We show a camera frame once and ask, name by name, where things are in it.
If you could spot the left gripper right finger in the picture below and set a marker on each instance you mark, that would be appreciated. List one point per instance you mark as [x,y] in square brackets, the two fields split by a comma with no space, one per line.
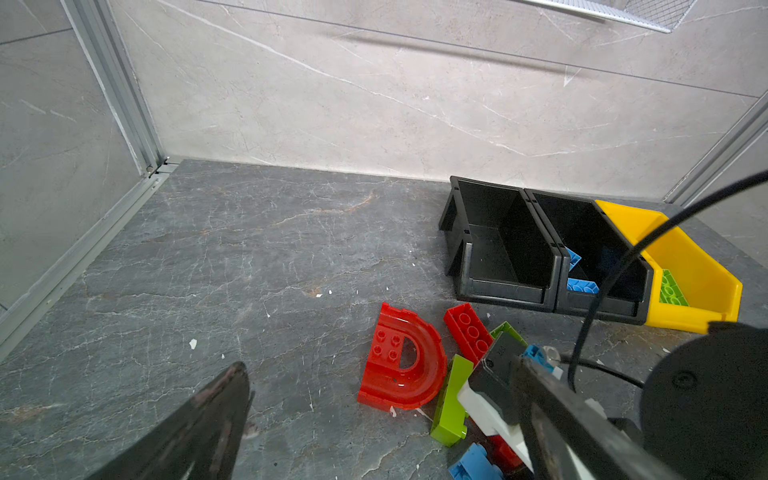
[567,439]

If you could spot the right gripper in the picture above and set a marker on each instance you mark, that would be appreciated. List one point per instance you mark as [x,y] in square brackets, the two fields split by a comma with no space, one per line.
[703,408]

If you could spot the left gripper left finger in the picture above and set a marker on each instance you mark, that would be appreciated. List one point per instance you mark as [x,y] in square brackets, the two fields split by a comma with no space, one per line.
[200,440]

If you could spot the blue lego thin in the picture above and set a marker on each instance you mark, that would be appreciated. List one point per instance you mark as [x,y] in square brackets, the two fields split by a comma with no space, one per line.
[474,465]

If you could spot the green lego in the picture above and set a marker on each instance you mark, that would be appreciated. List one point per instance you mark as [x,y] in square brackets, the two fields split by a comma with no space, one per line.
[670,292]
[505,327]
[448,426]

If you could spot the yellow storage bin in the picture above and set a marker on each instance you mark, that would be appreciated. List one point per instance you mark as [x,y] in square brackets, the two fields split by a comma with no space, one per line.
[713,293]

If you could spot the green lego beside arch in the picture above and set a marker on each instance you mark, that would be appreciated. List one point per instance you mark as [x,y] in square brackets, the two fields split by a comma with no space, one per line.
[448,426]

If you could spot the red lego brick stack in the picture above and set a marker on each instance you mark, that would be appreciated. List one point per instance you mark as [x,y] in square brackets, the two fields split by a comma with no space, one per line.
[470,334]

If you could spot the red arch lego piece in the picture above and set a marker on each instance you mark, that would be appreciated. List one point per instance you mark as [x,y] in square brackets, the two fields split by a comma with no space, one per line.
[406,364]

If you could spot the right black storage bin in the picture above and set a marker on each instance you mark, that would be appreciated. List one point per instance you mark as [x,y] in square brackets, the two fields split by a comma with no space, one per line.
[591,245]

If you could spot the black storage bin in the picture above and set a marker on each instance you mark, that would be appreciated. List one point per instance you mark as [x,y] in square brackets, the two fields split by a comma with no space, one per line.
[499,251]
[591,245]

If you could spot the left black storage bin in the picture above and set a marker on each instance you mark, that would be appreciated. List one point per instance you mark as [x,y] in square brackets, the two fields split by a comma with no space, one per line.
[499,251]

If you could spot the white wire mesh basket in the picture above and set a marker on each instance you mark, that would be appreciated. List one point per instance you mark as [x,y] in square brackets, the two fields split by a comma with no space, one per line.
[662,16]

